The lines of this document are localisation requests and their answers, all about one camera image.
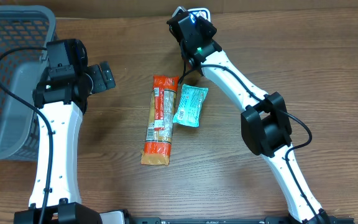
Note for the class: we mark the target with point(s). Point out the orange pasta packet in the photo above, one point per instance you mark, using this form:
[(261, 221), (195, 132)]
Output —
[(158, 140)]

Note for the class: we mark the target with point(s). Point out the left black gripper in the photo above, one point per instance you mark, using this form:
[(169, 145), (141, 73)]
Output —
[(103, 78)]

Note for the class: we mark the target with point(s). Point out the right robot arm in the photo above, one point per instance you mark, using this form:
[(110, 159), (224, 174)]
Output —
[(265, 121)]

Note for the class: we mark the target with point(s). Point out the teal snack packet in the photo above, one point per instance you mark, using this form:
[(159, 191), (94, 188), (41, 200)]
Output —
[(190, 105)]

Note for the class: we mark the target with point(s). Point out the white barcode scanner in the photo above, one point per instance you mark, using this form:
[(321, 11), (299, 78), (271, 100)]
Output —
[(195, 10)]

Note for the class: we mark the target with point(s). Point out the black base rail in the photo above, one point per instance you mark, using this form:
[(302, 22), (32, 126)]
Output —
[(157, 220)]

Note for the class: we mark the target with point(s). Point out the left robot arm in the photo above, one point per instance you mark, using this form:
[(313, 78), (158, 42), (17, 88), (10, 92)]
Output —
[(61, 100)]

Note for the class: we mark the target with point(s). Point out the small orange sachet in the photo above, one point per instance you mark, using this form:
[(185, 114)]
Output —
[(202, 14)]

